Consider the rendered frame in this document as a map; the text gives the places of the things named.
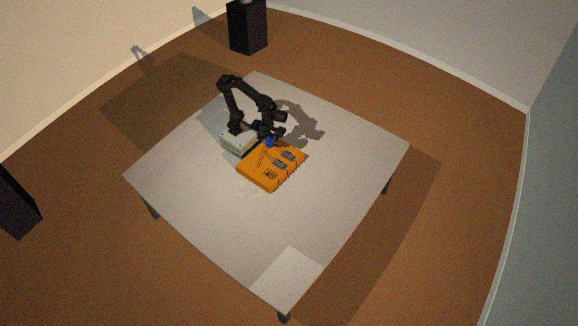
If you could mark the orange flat panel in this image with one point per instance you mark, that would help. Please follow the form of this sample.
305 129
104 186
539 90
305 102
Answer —
277 163

